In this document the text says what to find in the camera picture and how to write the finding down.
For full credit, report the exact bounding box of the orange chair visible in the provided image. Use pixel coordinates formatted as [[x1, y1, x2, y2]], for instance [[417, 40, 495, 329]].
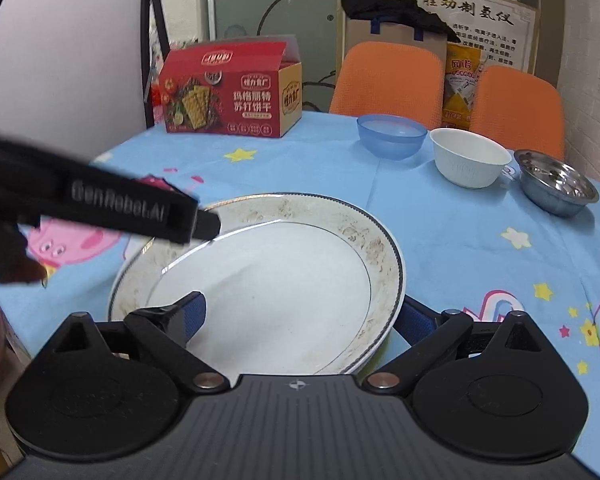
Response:
[[468, 65, 566, 161], [328, 41, 445, 131]]

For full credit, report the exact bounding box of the wall poster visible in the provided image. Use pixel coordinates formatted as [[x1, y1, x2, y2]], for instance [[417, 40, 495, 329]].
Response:
[[337, 0, 539, 75]]

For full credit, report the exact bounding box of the stainless steel bowl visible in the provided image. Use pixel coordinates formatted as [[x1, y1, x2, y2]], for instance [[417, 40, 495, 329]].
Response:
[[513, 148, 600, 218]]

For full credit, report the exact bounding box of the blue cartoon tablecloth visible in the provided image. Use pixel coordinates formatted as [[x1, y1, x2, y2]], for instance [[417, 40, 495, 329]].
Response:
[[0, 109, 600, 463]]

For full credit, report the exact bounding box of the black cloth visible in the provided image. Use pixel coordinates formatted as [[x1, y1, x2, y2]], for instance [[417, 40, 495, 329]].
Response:
[[340, 0, 462, 44]]

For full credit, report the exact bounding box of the frosted glass door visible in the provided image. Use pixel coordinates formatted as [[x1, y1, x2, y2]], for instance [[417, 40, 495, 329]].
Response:
[[205, 0, 339, 113]]

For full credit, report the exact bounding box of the red cracker carton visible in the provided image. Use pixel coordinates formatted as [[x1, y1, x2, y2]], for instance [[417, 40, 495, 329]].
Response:
[[158, 35, 304, 140]]

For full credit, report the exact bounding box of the white plate with beige rim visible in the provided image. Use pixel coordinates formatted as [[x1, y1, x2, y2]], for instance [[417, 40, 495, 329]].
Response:
[[107, 191, 407, 377]]

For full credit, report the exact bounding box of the brown paper bag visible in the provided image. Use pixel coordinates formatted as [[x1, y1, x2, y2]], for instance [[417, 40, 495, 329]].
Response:
[[343, 14, 457, 63]]

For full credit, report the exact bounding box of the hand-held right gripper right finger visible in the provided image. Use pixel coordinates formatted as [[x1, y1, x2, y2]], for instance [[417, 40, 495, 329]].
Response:
[[362, 298, 552, 393]]

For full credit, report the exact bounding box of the yellow packet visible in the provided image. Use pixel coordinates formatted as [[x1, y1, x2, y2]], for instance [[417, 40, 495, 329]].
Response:
[[441, 42, 483, 129]]

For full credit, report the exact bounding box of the black metal rack frame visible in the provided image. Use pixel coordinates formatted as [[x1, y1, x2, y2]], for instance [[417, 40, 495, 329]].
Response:
[[139, 0, 172, 131]]

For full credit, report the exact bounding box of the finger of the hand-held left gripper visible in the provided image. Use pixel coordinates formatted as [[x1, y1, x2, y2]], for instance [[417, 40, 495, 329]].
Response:
[[195, 208, 221, 240]]

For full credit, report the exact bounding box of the white ribbed bowl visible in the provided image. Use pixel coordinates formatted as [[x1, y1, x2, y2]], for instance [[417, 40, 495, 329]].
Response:
[[428, 127, 514, 190]]

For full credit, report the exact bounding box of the blue plastic bowl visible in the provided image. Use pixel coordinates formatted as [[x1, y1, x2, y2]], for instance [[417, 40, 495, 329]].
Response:
[[356, 113, 428, 161]]

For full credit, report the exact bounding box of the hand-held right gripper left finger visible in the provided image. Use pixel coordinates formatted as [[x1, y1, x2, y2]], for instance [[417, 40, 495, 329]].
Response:
[[55, 291, 232, 394]]

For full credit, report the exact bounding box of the person's left hand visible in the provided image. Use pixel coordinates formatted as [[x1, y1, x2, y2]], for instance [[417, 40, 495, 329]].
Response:
[[2, 247, 48, 288]]

